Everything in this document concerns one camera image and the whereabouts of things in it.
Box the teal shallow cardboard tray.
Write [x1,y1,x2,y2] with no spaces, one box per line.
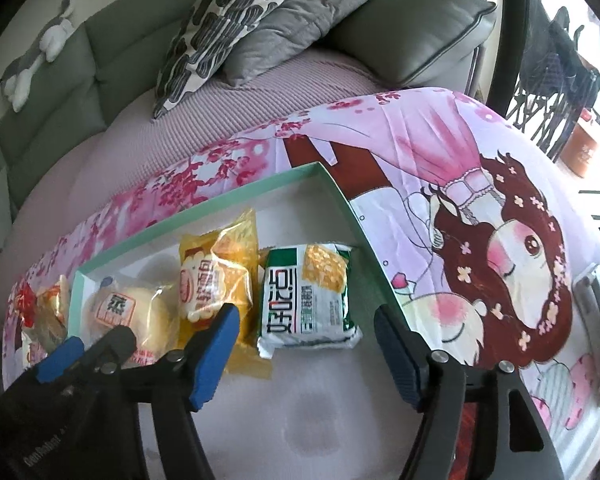
[69,164,420,479]

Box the clear steamed bun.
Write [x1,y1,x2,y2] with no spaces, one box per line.
[81,276,180,367]

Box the grey velvet pillow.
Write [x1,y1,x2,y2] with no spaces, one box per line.
[223,0,368,87]

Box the beige orange swiss roll pack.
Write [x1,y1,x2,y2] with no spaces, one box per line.
[33,275,70,353]

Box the grey green sofa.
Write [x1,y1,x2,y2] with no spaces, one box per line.
[0,0,499,271]

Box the green white cracker pack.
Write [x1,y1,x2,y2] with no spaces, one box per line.
[257,243,362,360]

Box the yellow orange cake pack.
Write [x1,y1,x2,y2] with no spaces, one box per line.
[176,209,272,379]

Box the red gold candy pack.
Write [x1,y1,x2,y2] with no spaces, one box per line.
[15,282,38,330]

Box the grey white plush toy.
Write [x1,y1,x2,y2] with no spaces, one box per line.
[0,0,76,113]

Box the pink anime print tablecloth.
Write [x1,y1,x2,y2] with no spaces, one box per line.
[19,88,600,478]

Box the black white patterned pillow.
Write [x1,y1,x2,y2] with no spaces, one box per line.
[152,0,285,119]

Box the pink sofa seat cover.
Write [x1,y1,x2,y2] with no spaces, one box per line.
[0,50,381,339]

